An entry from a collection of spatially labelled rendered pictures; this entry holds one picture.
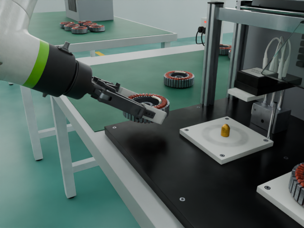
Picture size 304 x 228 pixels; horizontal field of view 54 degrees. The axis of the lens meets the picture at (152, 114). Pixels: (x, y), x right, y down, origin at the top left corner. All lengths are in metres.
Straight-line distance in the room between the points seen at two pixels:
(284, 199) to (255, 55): 0.51
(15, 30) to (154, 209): 0.38
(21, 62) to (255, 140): 0.50
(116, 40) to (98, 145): 1.30
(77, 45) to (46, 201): 0.91
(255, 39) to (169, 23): 4.98
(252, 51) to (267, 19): 0.26
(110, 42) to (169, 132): 1.29
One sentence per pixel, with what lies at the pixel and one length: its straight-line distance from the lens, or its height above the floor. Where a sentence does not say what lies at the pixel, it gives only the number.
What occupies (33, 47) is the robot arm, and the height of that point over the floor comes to 1.00.
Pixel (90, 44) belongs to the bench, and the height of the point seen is 0.74.
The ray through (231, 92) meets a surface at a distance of 0.69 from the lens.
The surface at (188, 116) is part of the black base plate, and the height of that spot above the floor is 0.77.
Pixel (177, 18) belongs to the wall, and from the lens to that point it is 5.95.
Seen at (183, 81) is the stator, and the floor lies 0.78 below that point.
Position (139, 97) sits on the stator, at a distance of 0.73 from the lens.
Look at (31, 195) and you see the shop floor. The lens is 1.85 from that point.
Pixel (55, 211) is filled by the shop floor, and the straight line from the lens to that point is 1.70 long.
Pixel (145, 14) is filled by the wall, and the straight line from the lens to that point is 5.60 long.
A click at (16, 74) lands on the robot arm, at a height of 0.96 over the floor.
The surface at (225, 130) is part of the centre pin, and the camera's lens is 0.69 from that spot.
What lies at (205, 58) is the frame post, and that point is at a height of 0.91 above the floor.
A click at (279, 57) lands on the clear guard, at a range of 0.39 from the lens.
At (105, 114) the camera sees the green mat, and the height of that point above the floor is 0.75.
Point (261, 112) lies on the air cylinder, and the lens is 0.78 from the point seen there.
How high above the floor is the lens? 1.11
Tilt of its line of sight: 25 degrees down
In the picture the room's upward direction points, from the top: straight up
